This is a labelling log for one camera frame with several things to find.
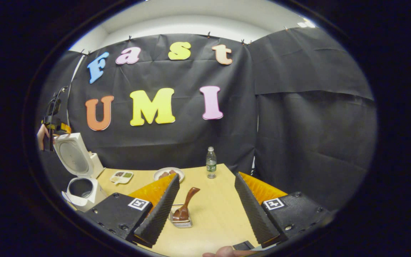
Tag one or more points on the black backdrop cloth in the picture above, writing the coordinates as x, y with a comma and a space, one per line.
298, 125

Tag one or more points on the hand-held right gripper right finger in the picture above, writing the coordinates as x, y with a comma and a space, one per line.
253, 214

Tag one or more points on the white round plate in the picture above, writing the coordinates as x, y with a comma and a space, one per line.
180, 173

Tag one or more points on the green label water bottle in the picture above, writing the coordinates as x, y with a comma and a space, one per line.
211, 160

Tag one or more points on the metal chopstick holder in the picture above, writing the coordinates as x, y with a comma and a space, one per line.
182, 223

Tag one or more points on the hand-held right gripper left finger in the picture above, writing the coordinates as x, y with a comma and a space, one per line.
159, 214

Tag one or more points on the white rice cooker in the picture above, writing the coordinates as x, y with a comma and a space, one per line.
79, 157

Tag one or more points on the brown wooden spoon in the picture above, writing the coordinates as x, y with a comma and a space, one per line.
187, 203

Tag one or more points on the white divided bean dish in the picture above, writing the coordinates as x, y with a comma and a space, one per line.
121, 177

